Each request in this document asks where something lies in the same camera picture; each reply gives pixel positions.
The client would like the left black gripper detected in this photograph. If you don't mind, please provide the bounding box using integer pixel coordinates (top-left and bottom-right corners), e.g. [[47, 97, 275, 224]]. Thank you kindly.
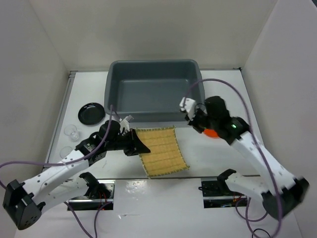
[[106, 127, 151, 156]]

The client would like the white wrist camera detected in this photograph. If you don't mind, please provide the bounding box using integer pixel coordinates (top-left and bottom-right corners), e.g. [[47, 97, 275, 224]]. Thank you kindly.
[[179, 97, 197, 120], [119, 115, 134, 132]]

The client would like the black round plate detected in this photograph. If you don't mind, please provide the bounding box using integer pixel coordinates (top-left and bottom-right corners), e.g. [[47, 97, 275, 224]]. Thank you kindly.
[[78, 103, 106, 126]]

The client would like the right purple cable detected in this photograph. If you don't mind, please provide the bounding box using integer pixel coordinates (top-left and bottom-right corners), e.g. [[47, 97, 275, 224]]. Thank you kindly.
[[184, 78, 283, 238]]

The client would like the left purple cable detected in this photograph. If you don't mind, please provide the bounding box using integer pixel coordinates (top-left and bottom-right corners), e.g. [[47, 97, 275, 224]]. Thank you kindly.
[[0, 104, 124, 238]]

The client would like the clear glass cup far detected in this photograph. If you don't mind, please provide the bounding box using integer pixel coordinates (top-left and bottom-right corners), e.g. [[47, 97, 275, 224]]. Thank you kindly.
[[64, 124, 80, 141]]

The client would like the grey plastic bin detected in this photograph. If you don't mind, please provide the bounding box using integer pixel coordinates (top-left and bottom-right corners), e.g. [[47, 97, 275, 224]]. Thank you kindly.
[[104, 59, 205, 126]]

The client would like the clear glass cup near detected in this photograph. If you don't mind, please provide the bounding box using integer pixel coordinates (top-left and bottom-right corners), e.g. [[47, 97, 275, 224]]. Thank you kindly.
[[59, 146, 73, 159]]

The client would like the square bamboo mat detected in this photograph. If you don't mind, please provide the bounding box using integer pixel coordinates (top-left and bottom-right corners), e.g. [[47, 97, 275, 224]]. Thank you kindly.
[[136, 127, 190, 178]]

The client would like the purple cable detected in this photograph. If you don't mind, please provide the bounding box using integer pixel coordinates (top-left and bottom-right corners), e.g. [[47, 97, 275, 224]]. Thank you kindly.
[[0, 104, 124, 238], [184, 78, 283, 238]]

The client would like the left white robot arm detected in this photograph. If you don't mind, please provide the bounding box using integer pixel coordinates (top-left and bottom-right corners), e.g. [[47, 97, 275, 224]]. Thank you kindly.
[[2, 121, 150, 230]]

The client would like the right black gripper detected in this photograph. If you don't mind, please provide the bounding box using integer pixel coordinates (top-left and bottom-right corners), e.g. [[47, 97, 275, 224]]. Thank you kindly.
[[185, 106, 217, 133]]

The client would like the clear glass cup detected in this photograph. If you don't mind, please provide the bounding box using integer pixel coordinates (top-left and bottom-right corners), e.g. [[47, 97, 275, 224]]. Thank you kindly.
[[64, 124, 80, 141], [59, 146, 73, 159]]

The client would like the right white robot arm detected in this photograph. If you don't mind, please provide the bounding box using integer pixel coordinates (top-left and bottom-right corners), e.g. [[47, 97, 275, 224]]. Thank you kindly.
[[179, 96, 309, 220]]

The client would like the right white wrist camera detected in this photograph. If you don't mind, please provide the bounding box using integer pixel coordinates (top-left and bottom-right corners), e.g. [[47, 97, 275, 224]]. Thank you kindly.
[[179, 97, 197, 120]]

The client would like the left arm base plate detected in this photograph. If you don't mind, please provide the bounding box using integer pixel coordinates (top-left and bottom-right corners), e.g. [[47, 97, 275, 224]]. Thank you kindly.
[[68, 179, 115, 211]]

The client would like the orange plastic plate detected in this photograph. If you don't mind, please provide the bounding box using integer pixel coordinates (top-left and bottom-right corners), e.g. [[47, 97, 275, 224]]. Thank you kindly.
[[203, 128, 219, 138]]

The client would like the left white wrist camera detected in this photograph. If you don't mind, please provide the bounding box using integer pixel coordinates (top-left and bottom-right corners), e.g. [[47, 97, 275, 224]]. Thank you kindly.
[[119, 115, 134, 132]]

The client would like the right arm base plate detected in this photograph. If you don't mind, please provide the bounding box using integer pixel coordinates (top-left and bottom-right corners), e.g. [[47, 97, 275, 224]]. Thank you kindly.
[[198, 178, 247, 209]]

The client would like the black cable loop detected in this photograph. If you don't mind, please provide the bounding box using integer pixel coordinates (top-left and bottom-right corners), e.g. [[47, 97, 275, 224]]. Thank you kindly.
[[252, 228, 271, 238]]

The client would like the aluminium table edge rail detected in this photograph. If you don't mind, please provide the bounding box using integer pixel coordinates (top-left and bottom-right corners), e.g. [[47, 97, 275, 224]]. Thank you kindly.
[[45, 70, 77, 164]]

